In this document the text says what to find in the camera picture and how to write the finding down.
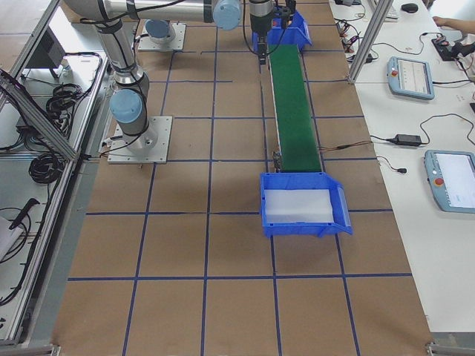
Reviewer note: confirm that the black power adapter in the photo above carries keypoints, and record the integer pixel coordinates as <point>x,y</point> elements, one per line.
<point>407,140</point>

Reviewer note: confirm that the aluminium frame post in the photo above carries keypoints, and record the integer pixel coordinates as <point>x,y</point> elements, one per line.
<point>369,37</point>

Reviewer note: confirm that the teach pendant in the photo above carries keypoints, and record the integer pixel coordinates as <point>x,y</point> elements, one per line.
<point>450,175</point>
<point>411,78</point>

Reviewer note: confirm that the blue plastic bin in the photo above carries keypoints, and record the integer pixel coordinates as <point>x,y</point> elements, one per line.
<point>296,33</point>
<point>310,180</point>

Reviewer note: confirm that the near teach pendant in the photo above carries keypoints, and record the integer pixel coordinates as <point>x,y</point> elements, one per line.
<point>450,175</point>

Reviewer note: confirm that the black computer mouse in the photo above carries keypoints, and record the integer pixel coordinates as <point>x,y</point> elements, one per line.
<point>410,7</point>

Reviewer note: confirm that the right blue plastic bin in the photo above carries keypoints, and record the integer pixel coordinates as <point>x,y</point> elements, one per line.
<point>310,180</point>

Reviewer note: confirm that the person hand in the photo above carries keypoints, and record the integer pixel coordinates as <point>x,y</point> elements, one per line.
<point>442,22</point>

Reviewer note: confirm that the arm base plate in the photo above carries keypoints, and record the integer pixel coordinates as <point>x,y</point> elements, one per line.
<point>151,146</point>
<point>162,36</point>

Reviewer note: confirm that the green conveyor belt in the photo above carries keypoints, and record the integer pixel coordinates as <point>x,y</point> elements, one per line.
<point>296,131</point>

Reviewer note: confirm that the far teach pendant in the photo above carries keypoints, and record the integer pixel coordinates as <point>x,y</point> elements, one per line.
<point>411,78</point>

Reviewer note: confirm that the left blue plastic bin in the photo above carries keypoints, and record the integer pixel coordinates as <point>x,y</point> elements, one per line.
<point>296,33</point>

